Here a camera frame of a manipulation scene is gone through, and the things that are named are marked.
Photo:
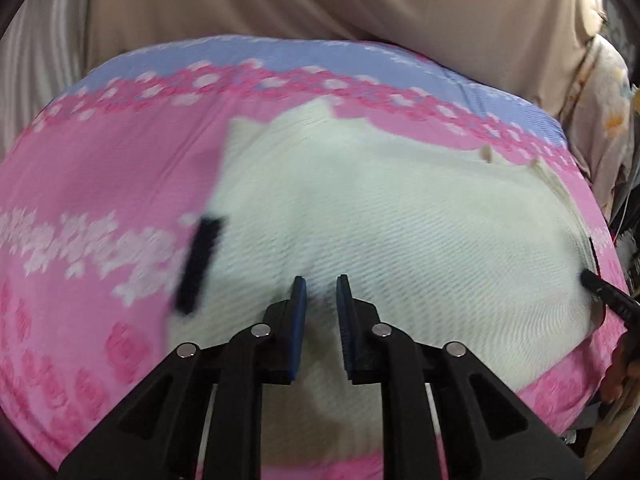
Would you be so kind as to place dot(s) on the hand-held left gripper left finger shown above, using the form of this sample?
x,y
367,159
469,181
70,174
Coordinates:
x,y
298,325

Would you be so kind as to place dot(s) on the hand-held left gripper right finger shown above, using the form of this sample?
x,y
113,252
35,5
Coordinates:
x,y
344,327

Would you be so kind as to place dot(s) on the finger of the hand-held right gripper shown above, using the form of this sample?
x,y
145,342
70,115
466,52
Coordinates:
x,y
607,296

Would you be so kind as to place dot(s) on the white red black knit sweater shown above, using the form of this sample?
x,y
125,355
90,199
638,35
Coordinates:
x,y
400,240

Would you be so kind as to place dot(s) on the person's right hand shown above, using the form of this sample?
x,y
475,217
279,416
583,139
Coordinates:
x,y
620,370

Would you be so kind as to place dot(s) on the cream floral hanging cloth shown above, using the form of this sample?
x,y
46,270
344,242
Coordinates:
x,y
602,120

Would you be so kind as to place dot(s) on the pink floral bed sheet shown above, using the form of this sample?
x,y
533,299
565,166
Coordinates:
x,y
100,185

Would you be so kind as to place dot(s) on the beige curtain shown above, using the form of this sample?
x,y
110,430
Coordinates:
x,y
325,0

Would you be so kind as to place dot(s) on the grey striped curtain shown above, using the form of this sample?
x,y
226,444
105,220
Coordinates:
x,y
40,60

